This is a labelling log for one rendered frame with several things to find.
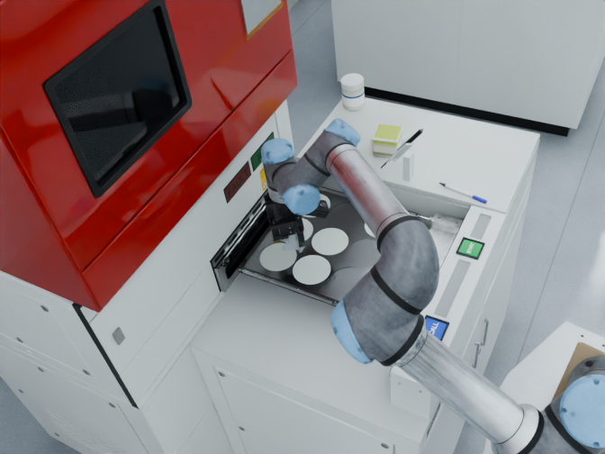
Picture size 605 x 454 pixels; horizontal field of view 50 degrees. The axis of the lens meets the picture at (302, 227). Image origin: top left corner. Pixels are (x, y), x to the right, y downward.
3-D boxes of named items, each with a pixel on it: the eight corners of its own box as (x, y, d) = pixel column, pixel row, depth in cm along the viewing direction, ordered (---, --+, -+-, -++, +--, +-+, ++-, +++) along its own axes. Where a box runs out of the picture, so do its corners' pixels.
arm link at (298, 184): (315, 173, 135) (295, 144, 142) (283, 212, 138) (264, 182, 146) (339, 186, 140) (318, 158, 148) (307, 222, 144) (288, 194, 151)
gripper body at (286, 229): (268, 222, 168) (261, 189, 159) (301, 215, 169) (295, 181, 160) (274, 243, 163) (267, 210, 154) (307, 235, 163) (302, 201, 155)
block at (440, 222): (430, 227, 176) (431, 220, 174) (435, 219, 178) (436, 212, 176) (459, 235, 173) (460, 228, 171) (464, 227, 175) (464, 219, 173)
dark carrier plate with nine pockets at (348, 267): (243, 268, 171) (243, 267, 171) (303, 186, 191) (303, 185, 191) (361, 310, 157) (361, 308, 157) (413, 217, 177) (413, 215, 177)
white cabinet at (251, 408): (243, 478, 223) (187, 347, 165) (359, 279, 279) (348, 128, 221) (418, 567, 198) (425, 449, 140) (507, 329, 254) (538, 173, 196)
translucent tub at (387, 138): (372, 157, 186) (371, 138, 181) (378, 140, 191) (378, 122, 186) (398, 159, 184) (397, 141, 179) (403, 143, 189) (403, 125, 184)
